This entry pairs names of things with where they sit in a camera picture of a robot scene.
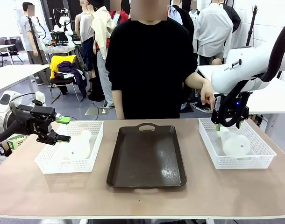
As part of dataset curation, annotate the dark brown plastic tray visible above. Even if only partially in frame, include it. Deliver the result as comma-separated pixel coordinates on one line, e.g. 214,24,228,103
106,123,188,189

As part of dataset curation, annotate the black office chair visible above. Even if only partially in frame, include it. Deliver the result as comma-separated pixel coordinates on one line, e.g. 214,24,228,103
0,36,26,66

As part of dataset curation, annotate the translucent plastic conical flask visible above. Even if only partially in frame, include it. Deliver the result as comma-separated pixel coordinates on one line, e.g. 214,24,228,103
62,130,92,161
216,127,251,156

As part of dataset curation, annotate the black metal chair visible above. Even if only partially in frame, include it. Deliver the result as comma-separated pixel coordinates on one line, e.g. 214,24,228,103
48,76,87,105

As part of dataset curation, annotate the person's left forearm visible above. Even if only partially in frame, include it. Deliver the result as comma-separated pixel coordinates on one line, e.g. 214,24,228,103
185,71,210,90

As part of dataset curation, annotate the person in black sweater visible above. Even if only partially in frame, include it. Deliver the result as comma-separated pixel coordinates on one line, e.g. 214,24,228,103
105,0,199,120

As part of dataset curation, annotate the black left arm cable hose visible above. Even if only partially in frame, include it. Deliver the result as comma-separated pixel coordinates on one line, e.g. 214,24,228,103
0,119,29,147

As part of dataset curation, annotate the mannequin in cream jacket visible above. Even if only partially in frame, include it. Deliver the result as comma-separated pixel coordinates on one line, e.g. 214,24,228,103
90,0,117,108

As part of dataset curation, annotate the black tripod stand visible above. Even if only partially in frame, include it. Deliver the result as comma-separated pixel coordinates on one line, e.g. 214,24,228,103
245,4,260,47

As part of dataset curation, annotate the green white cardboard box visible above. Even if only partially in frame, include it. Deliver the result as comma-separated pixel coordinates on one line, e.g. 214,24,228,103
6,134,29,150

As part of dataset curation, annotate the dark purple clothes pile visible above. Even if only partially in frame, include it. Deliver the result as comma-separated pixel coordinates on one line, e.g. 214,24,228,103
54,61,88,99

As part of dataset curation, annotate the person's left hand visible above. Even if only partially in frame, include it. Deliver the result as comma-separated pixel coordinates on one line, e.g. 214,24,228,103
199,80,216,112

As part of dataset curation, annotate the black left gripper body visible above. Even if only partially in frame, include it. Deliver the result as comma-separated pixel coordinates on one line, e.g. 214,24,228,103
10,105,52,136

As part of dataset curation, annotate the person's right forearm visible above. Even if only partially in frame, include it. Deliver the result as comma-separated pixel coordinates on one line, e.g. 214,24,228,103
114,90,125,120

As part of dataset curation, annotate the grey shirt standing figure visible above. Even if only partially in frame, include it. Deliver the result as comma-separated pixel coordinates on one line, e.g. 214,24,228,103
18,1,47,85

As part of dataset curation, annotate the yellow cloth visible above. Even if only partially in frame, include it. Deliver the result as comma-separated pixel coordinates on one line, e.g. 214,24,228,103
50,55,77,80

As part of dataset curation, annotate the floor cable bundle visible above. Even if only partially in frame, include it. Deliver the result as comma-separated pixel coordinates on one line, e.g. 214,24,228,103
190,102,214,113

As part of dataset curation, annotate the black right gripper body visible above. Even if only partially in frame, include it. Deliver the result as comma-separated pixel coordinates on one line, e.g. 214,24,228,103
211,91,252,127

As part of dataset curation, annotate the grey floor plate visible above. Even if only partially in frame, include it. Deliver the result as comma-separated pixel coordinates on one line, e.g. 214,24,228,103
85,107,117,116

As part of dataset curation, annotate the white perforated plastic basket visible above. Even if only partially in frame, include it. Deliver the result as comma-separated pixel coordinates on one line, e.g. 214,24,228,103
34,120,104,175
198,117,277,170

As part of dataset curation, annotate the mannequin in white tank top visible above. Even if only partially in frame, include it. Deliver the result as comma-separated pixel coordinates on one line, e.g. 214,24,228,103
74,0,96,79

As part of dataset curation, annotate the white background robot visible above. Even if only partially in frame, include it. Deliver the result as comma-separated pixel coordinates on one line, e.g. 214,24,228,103
52,8,74,44

